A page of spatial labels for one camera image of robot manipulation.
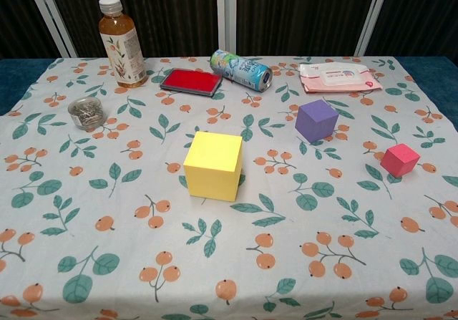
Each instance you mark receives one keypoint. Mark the large yellow foam cube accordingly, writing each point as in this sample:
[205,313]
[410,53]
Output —
[211,169]

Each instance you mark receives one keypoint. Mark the purple cube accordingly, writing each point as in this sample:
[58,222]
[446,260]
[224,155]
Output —
[315,121]

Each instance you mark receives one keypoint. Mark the small red foam cube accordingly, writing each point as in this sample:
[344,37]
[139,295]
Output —
[397,160]

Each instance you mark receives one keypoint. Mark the red ink pad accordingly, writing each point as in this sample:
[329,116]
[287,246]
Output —
[191,81]

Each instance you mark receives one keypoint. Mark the blue green drink can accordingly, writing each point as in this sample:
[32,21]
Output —
[239,68]

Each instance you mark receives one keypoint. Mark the floral fruit print tablecloth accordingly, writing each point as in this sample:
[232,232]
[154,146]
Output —
[143,177]

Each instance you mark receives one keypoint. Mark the pink wet wipes pack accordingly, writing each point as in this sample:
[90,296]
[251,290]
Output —
[338,78]

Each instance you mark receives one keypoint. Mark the amber tea bottle white cap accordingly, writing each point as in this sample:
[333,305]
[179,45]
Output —
[123,48]

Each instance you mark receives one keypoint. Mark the clear jar of metal pins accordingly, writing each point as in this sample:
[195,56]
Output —
[86,114]

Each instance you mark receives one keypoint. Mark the dark ribbed partition panel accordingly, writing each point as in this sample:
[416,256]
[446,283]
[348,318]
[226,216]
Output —
[14,15]
[304,12]
[161,12]
[422,15]

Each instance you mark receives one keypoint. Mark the white partition frame post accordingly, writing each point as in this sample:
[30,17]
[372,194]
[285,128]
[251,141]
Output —
[226,15]
[372,15]
[53,19]

